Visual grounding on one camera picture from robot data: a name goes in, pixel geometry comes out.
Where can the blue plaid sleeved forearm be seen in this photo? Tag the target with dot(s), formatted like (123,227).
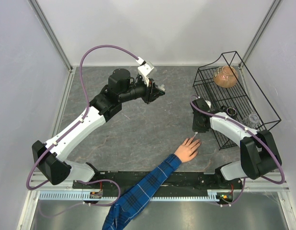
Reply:
(133,201)

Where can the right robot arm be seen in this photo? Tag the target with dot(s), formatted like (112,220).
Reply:
(259,156)

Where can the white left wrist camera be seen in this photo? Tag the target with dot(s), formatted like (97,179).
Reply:
(146,69)

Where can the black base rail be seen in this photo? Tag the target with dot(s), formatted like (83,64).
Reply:
(194,182)

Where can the black cup in rack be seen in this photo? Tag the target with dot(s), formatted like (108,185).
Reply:
(230,111)

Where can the slotted cable duct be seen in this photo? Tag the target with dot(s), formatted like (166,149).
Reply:
(90,196)

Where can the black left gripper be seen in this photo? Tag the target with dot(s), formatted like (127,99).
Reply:
(153,92)

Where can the black wire dish rack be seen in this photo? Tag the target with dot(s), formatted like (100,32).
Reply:
(237,96)

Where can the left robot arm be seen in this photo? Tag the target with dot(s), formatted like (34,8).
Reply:
(51,157)

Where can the pink floral ceramic bowl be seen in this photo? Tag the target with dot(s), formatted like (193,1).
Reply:
(225,77)

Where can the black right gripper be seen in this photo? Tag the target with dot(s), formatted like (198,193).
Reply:
(196,128)

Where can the clear glass in rack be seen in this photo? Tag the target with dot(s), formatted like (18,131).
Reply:
(251,121)

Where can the person's bare hand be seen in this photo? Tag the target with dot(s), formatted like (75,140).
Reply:
(188,150)

